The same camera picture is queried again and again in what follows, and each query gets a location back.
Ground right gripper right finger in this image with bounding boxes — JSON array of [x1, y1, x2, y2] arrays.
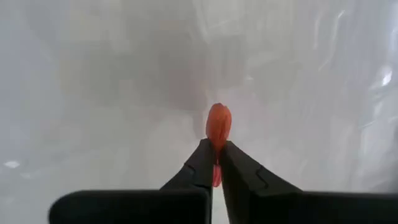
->
[[219, 140, 398, 224]]

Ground grey translucent plastic bin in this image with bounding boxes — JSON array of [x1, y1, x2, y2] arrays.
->
[[0, 0, 398, 224]]

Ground red chili pepper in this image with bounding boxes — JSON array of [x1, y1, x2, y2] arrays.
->
[[205, 103, 233, 188]]

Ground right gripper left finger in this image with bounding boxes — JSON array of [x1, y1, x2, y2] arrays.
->
[[48, 138, 216, 224]]

